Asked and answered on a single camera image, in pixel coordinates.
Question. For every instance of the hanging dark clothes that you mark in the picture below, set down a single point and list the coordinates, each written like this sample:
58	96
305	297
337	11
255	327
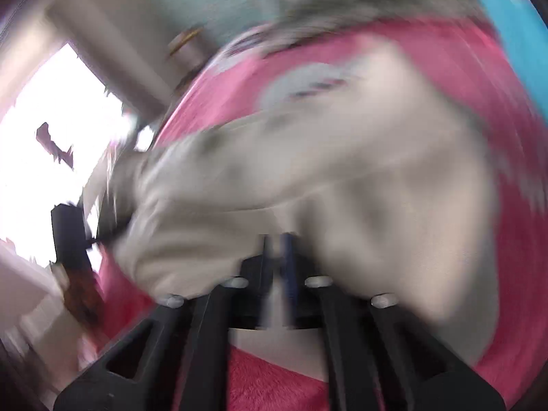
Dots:
53	143

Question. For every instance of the person's left hand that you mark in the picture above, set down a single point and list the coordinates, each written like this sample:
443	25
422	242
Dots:
83	299

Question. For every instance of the wooden chair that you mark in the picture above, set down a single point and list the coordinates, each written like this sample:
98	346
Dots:
186	40

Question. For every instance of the grey curtain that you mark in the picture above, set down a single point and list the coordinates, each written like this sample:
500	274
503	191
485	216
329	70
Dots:
111	51

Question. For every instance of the green leaf-print pillow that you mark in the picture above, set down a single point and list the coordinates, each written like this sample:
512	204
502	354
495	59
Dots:
376	0

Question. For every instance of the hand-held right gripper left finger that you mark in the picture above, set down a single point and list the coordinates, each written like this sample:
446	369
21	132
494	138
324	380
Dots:
257	291

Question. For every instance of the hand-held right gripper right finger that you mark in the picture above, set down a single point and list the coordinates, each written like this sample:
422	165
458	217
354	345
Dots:
289	265

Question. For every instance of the teal floral hanging cloth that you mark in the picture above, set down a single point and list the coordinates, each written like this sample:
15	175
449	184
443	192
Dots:
222	0

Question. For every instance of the beige zip jacket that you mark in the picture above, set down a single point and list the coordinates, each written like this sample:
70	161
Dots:
321	180

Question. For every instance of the blue and cream quilt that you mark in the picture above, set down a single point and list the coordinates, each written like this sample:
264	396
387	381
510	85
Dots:
505	21

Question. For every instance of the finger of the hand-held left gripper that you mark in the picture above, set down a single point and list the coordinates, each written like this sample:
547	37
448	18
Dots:
109	233

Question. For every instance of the pink fleece blanket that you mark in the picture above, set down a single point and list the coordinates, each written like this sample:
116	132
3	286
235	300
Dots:
428	51

